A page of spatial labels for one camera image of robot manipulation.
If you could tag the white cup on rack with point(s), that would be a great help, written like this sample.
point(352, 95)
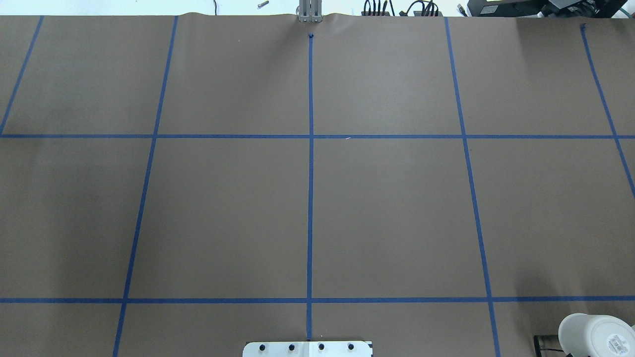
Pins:
point(585, 335)

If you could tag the black usb hub upper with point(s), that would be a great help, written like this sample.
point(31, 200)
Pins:
point(378, 8)

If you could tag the black usb hub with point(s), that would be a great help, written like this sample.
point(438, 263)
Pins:
point(429, 8)
point(378, 8)

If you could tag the black usb hub lower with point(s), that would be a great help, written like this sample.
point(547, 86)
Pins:
point(429, 8)

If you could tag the black laptop monitor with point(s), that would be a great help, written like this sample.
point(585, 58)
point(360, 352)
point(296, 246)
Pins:
point(545, 8)

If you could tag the aluminium frame post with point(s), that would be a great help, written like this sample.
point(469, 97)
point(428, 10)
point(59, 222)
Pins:
point(310, 11)

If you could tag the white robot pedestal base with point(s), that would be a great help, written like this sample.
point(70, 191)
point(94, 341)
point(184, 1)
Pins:
point(309, 349)

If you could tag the black wire cup rack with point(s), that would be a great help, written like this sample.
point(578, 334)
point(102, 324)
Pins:
point(548, 346)

